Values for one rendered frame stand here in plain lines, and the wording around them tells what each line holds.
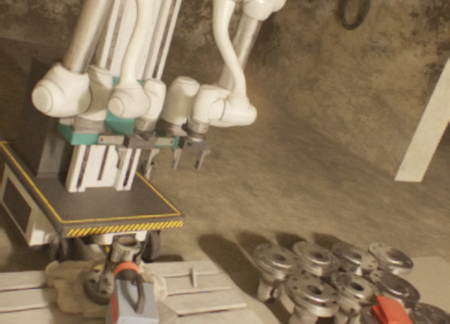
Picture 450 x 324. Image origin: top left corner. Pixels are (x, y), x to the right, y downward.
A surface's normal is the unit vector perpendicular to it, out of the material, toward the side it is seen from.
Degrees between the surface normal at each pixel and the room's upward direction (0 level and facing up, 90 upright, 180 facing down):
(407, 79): 90
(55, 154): 90
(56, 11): 90
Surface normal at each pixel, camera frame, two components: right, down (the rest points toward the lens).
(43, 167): 0.57, 0.42
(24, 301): 0.29, -0.91
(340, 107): -0.83, -0.07
